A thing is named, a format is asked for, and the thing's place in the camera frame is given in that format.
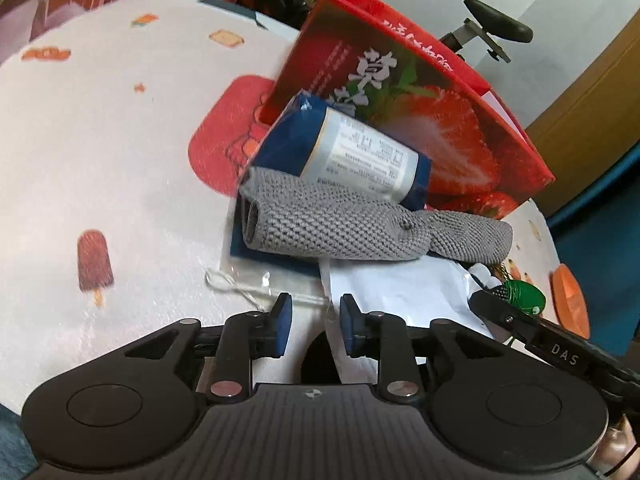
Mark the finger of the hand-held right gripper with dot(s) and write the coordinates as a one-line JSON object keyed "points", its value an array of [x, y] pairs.
{"points": [[502, 312]]}

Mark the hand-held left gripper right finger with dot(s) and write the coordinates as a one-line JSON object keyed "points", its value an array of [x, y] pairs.
{"points": [[349, 324]]}

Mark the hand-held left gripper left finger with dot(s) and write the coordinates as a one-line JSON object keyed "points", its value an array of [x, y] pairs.
{"points": [[281, 324]]}

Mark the white plastic bag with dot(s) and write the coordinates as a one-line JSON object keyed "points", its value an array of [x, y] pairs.
{"points": [[400, 290]]}

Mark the person's right hand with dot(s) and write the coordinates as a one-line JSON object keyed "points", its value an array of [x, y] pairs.
{"points": [[622, 447]]}

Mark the grey knitted sock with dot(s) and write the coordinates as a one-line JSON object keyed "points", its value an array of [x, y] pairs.
{"points": [[340, 220]]}

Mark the blue white tissue packet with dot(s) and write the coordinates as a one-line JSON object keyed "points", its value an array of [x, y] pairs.
{"points": [[300, 145]]}

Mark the red strawberry print box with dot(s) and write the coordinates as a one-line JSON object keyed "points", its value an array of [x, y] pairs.
{"points": [[450, 125]]}

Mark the wooden cabinet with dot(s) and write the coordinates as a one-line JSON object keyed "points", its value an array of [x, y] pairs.
{"points": [[590, 110]]}

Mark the black padded armrest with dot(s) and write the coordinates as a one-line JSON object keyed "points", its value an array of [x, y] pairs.
{"points": [[495, 20]]}

